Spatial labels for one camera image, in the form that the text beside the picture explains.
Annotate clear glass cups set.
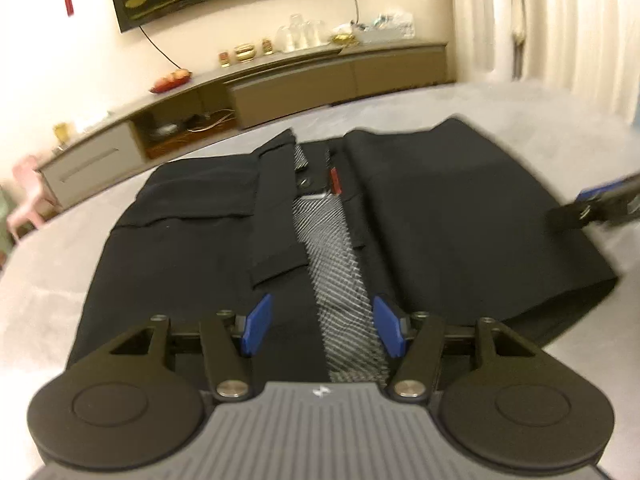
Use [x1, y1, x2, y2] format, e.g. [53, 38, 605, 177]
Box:
[274, 14, 330, 53]

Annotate white storage box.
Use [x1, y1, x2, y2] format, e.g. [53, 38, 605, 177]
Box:
[352, 10, 416, 44]

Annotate pink plastic chair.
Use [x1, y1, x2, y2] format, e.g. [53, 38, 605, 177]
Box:
[6, 155, 58, 243]

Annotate long grey TV cabinet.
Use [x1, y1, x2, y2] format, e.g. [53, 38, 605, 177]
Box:
[39, 40, 449, 208]

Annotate yellow cup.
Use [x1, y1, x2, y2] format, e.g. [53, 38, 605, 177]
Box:
[53, 122, 72, 145]

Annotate white curtain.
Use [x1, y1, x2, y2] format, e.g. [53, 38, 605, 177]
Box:
[452, 0, 639, 122]

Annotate gold ornament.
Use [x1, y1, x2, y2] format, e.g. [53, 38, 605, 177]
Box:
[233, 44, 256, 63]

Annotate black trousers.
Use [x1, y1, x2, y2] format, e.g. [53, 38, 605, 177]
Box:
[70, 118, 617, 382]

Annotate red fruit plate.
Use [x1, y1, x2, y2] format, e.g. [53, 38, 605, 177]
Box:
[150, 68, 192, 94]

